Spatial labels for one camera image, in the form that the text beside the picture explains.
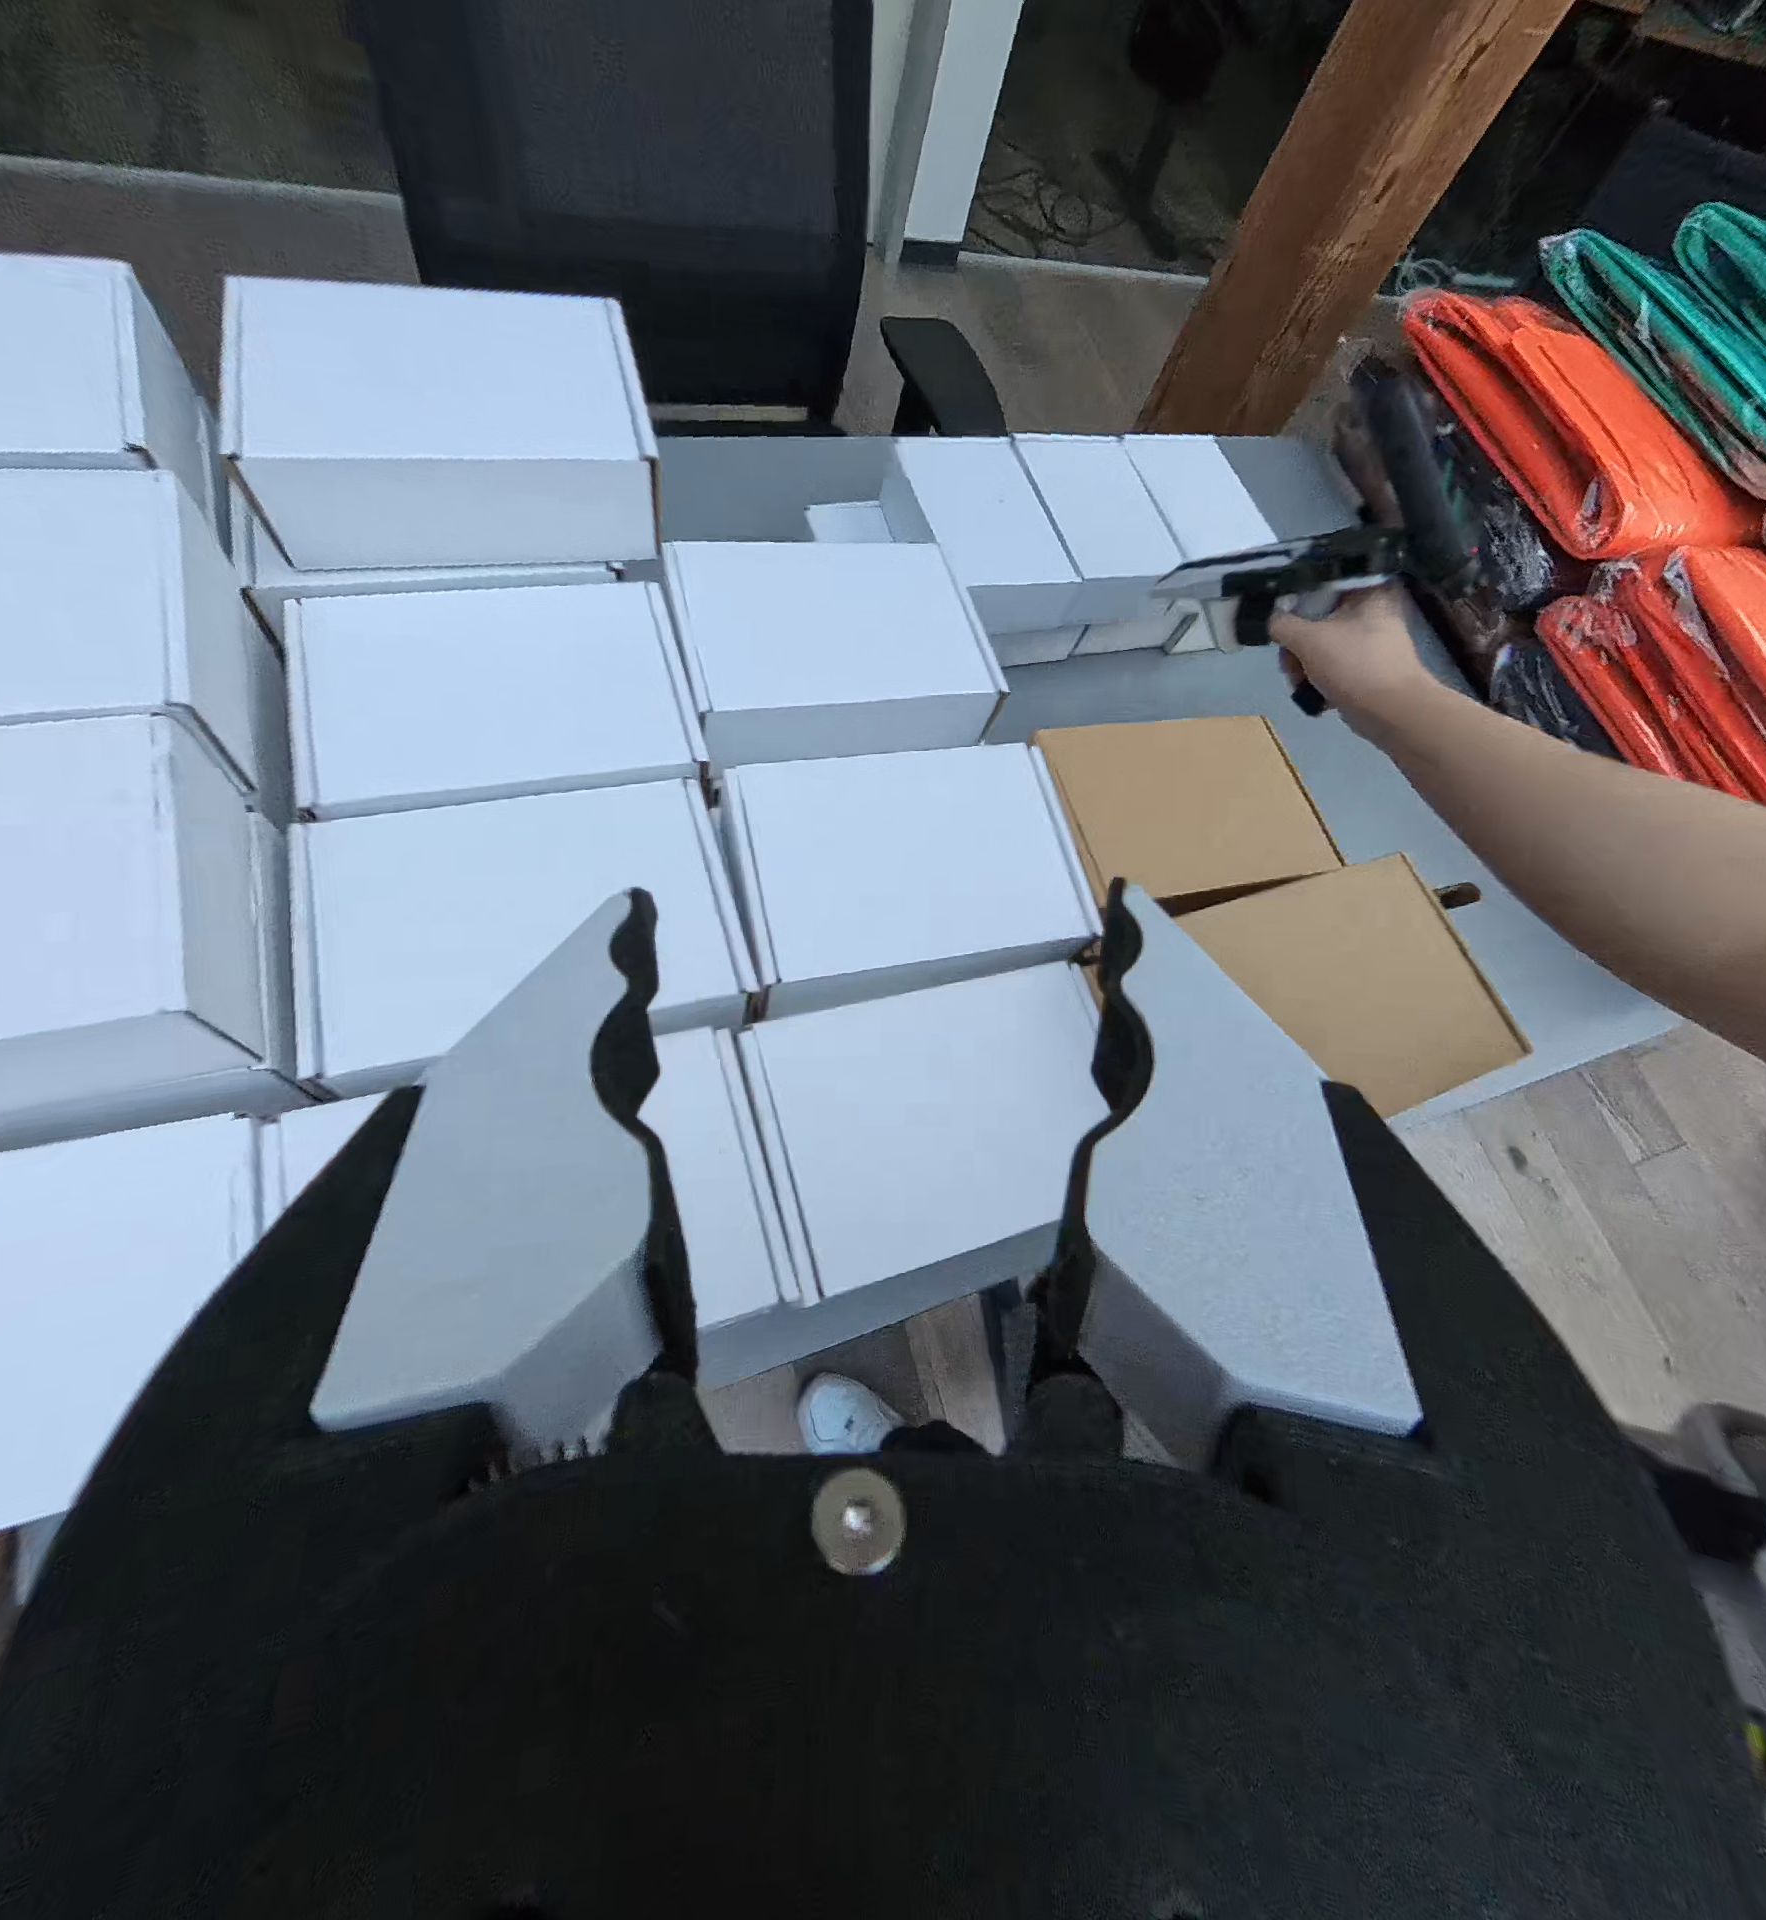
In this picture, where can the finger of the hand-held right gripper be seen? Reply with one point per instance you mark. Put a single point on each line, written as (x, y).
(1214, 581)

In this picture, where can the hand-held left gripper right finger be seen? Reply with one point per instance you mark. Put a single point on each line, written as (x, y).
(1245, 1200)

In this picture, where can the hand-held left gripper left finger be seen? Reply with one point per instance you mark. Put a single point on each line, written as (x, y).
(508, 1200)

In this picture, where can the pile of small white boxes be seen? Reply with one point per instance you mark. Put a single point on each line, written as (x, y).
(989, 516)

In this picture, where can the stack of white cardboard boxes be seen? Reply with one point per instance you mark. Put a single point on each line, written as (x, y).
(493, 689)

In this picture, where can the person's right forearm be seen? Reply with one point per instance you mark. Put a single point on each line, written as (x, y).
(1650, 869)

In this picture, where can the grey desk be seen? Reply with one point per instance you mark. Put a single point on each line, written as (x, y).
(764, 486)

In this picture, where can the person's right hand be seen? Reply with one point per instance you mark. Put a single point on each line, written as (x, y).
(1364, 658)

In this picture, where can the orange bag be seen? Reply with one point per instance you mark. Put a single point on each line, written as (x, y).
(1574, 420)
(1739, 658)

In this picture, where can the stack of brown cardboard boxes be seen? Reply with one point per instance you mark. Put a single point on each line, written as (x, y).
(1184, 795)

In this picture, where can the wooden beam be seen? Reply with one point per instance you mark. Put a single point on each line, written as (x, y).
(1349, 195)

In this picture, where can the white shoe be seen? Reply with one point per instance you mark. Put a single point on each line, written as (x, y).
(847, 1418)

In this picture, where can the wooden shelf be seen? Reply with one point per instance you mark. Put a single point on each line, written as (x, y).
(1754, 37)

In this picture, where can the black office chair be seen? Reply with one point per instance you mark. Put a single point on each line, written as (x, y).
(614, 149)

